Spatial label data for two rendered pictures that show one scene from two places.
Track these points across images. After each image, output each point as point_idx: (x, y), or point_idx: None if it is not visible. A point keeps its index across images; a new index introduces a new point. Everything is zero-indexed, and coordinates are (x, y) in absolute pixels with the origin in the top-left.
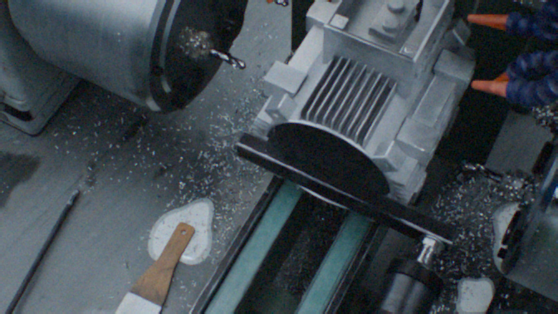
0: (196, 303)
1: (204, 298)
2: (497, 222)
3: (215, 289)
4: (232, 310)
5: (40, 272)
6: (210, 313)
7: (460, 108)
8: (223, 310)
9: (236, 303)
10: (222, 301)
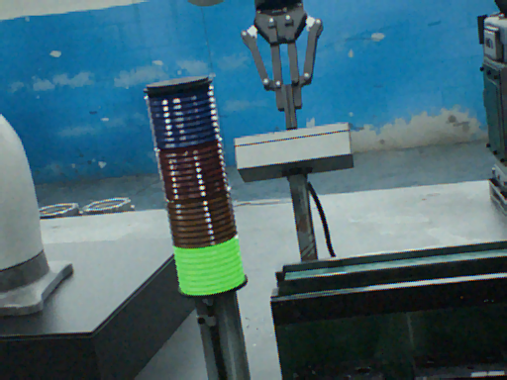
0: (463, 242)
1: (472, 242)
2: None
3: (487, 248)
4: (481, 257)
5: None
6: (466, 253)
7: None
8: (476, 255)
9: (489, 256)
10: (482, 253)
